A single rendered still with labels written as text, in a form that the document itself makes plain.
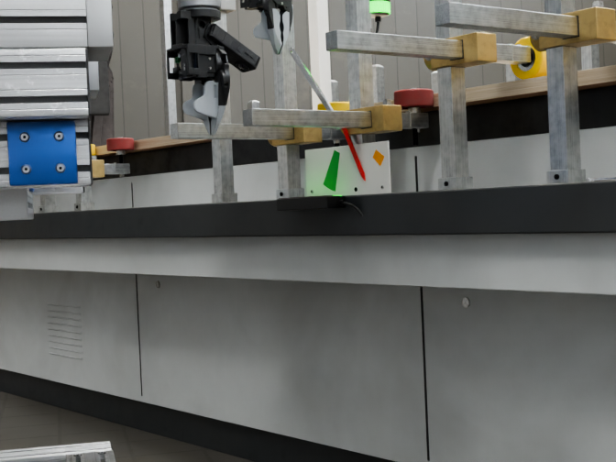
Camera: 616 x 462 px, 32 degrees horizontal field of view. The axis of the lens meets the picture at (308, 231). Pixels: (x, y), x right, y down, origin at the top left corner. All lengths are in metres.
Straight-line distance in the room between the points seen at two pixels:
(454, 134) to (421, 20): 7.81
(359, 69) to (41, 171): 0.85
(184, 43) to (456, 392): 0.94
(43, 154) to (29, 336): 2.67
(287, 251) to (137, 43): 6.92
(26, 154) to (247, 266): 1.09
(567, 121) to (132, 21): 7.62
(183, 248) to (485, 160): 0.89
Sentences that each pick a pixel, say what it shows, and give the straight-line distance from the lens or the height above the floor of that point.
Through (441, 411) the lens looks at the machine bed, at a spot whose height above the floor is 0.23.
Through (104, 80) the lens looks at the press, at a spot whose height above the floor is 1.66.
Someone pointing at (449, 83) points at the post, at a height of 0.89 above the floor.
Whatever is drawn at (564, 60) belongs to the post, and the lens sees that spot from 1.80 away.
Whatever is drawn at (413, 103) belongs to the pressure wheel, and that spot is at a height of 0.88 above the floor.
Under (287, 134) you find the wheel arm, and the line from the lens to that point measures 2.28.
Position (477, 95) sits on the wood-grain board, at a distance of 2.14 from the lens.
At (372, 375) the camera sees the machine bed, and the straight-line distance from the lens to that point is 2.49.
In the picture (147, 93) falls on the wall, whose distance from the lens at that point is 9.15.
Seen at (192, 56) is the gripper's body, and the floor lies 0.94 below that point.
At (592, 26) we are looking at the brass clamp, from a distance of 1.76.
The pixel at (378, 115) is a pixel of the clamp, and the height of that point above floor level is 0.85.
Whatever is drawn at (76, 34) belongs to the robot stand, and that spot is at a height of 0.92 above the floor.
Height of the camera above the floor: 0.68
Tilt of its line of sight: 1 degrees down
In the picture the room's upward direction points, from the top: 3 degrees counter-clockwise
